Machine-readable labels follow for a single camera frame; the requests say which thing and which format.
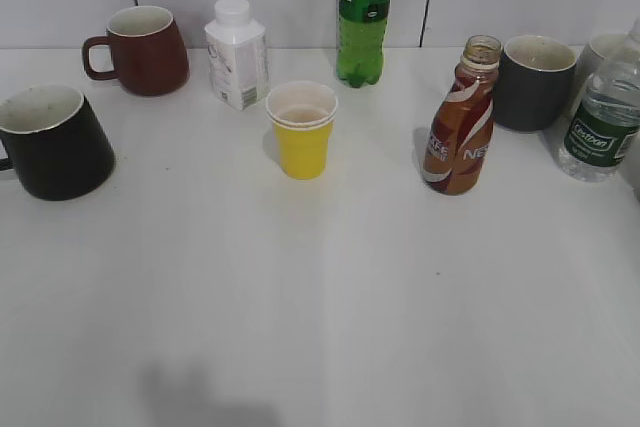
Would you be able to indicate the green soda bottle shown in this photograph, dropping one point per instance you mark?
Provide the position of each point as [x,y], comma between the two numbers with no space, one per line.
[361,30]

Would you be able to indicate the brown Nescafe coffee bottle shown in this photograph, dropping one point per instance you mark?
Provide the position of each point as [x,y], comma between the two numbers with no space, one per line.
[462,128]

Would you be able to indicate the maroon ceramic mug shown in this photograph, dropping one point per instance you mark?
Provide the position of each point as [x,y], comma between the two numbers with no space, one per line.
[149,56]

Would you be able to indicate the dark grey mug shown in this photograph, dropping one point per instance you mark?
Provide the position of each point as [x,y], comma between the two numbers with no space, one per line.
[534,84]

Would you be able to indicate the black ceramic mug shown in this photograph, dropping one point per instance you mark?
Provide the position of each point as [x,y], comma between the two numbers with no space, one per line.
[54,142]

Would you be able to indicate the Cestbon water bottle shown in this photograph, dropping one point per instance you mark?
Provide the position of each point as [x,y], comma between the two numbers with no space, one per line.
[606,121]

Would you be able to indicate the white ceramic mug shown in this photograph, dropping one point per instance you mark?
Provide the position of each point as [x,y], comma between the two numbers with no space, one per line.
[595,51]

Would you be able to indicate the yellow paper cup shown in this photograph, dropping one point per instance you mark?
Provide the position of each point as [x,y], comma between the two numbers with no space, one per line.
[302,114]

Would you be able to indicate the white capped milk bottle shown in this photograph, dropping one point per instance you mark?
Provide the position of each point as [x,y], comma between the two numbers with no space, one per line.
[237,51]

